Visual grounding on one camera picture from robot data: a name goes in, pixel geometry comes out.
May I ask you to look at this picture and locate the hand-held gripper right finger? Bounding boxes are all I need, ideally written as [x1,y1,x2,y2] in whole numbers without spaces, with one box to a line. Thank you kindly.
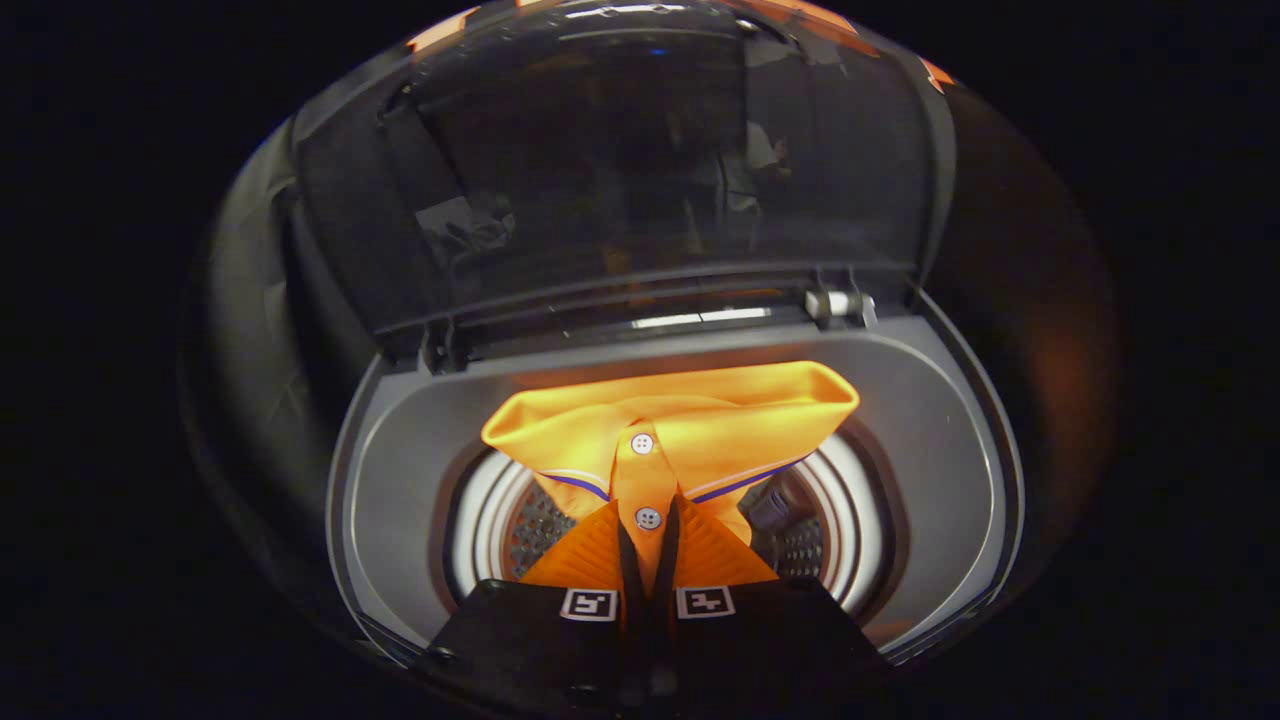
[650,498,891,717]

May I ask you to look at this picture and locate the yellow polo shirt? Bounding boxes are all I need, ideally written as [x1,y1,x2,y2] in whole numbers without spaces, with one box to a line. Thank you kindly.
[480,360,861,601]

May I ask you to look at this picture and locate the transparent washing machine lid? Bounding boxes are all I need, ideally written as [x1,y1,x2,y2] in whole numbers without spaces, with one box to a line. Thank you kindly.
[290,0,958,366]

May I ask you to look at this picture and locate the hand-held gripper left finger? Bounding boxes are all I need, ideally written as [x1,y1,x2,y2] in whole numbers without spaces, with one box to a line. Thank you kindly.
[410,498,653,717]

